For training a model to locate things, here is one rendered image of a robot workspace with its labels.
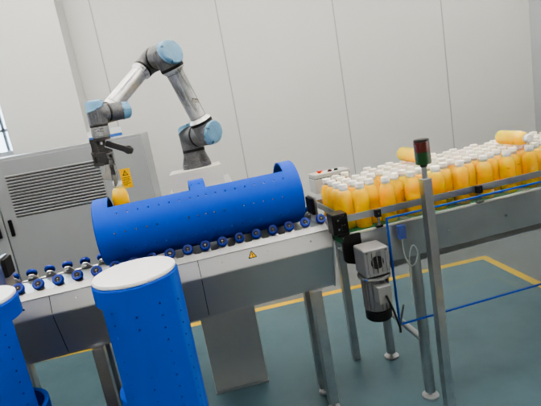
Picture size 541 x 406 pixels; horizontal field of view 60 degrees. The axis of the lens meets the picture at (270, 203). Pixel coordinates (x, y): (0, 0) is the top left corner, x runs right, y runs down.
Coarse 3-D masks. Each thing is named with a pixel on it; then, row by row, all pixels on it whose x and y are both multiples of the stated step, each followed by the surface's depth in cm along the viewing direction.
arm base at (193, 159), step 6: (192, 150) 244; (198, 150) 245; (204, 150) 250; (186, 156) 246; (192, 156) 245; (198, 156) 245; (204, 156) 247; (186, 162) 248; (192, 162) 244; (198, 162) 244; (204, 162) 246; (210, 162) 250; (186, 168) 246; (192, 168) 244
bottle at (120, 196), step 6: (114, 186) 203; (120, 186) 202; (114, 192) 202; (120, 192) 202; (126, 192) 204; (114, 198) 202; (120, 198) 202; (126, 198) 203; (114, 204) 203; (120, 204) 202
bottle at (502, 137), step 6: (498, 132) 237; (504, 132) 233; (510, 132) 229; (516, 132) 225; (522, 132) 223; (498, 138) 236; (504, 138) 232; (510, 138) 228; (516, 138) 224; (522, 138) 222; (510, 144) 232; (516, 144) 227
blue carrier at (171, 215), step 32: (288, 160) 214; (192, 192) 197; (224, 192) 198; (256, 192) 200; (288, 192) 202; (96, 224) 187; (128, 224) 189; (160, 224) 192; (192, 224) 195; (224, 224) 198; (256, 224) 204; (128, 256) 195
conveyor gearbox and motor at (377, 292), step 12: (360, 252) 193; (372, 252) 191; (384, 252) 193; (360, 264) 196; (372, 264) 192; (384, 264) 193; (360, 276) 197; (372, 276) 193; (384, 276) 193; (372, 288) 196; (384, 288) 191; (372, 300) 197; (384, 300) 192; (372, 312) 199; (384, 312) 198
